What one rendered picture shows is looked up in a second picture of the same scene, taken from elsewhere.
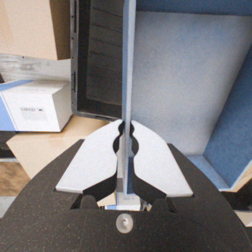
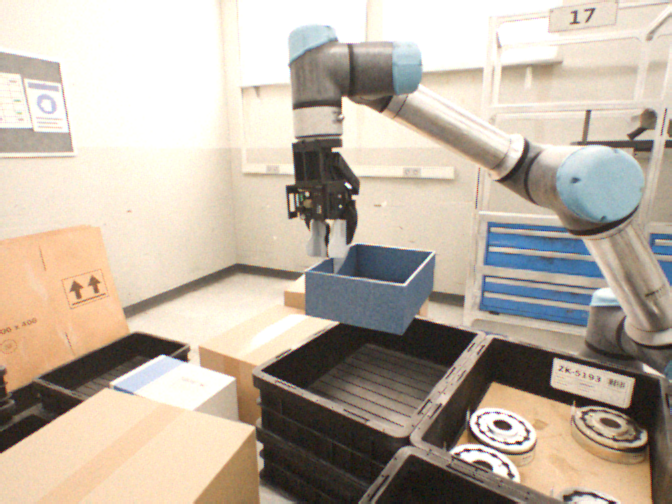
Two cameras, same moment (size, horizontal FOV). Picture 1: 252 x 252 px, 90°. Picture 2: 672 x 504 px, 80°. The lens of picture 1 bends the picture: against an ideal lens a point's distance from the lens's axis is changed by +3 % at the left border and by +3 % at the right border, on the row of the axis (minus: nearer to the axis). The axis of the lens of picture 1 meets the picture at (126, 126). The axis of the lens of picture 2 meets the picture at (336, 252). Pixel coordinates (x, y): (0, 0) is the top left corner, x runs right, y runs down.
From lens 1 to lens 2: 0.71 m
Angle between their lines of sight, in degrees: 105
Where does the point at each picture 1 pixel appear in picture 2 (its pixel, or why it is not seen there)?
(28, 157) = (89, 415)
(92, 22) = (328, 373)
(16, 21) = (264, 348)
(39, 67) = not seen: hidden behind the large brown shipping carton
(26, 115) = (177, 384)
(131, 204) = not seen: outside the picture
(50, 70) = not seen: hidden behind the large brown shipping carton
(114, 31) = (349, 383)
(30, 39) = (263, 355)
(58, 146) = (161, 417)
